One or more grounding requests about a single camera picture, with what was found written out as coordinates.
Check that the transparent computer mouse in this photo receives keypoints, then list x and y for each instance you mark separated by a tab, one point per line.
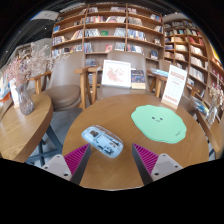
101	140

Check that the large wooden bookshelf unit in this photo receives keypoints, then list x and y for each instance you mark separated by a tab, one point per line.
106	30

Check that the glass vase with white flowers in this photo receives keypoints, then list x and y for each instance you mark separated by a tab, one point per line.
212	115

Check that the light blue book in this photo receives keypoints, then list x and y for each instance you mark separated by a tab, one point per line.
159	72

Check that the distant wooden bookshelf unit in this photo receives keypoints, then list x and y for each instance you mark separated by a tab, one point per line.
25	50

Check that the curved wooden bookshelf unit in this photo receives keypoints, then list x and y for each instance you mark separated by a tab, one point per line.
190	53

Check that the white ceiling panel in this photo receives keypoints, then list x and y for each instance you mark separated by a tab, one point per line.
45	15

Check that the white framed flower picture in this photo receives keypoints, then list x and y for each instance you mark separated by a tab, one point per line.
116	74

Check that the round wooden side table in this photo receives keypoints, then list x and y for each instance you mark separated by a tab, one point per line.
20	133
215	140

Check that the white standing table sign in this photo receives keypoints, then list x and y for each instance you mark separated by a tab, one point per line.
174	86

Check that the small white table sign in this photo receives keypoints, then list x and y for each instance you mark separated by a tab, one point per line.
14	96

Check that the green smiley mouse pad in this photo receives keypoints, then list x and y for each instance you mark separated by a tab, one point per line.
158	124

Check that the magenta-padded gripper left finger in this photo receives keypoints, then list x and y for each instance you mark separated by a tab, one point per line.
78	158

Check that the dark blue book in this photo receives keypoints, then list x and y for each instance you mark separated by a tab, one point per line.
138	79

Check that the glass vase with pink flowers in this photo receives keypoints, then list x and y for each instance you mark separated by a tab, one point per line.
25	100

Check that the brown padded wooden armchair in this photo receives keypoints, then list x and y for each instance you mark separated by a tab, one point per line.
63	95
116	92
188	105

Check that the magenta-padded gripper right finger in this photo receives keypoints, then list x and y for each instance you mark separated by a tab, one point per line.
146	159

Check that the stack of colourful books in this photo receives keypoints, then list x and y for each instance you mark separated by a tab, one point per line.
200	106

